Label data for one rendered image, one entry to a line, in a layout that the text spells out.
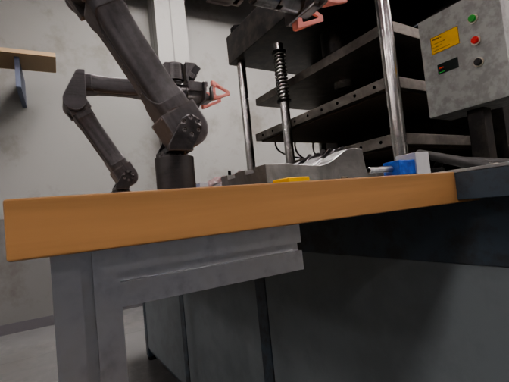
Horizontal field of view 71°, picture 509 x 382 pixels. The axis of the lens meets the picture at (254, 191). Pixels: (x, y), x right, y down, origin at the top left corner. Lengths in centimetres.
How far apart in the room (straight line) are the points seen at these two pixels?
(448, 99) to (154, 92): 124
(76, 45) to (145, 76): 325
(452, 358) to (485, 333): 7
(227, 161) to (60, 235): 362
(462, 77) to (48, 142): 306
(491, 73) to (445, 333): 110
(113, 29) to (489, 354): 69
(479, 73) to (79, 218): 146
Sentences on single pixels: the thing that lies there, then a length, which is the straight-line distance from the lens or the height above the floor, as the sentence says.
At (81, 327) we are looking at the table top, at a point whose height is 70.
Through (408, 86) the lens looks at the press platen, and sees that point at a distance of 178.
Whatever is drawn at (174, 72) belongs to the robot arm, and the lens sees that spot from 129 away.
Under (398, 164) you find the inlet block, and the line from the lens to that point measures 72.
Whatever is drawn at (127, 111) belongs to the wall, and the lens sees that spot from 367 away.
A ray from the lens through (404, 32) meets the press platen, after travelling 188.
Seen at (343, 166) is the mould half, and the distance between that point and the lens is 111.
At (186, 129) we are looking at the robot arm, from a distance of 57.
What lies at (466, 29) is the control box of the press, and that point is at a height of 135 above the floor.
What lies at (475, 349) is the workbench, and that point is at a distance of 61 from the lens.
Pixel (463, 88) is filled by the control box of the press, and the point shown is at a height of 115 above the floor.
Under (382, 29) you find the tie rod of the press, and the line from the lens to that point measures 169.
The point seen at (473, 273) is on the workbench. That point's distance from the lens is 57.
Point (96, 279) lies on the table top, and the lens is 29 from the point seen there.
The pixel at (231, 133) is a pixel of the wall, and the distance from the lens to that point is 394.
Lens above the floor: 78
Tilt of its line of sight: 3 degrees up
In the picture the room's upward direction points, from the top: 6 degrees counter-clockwise
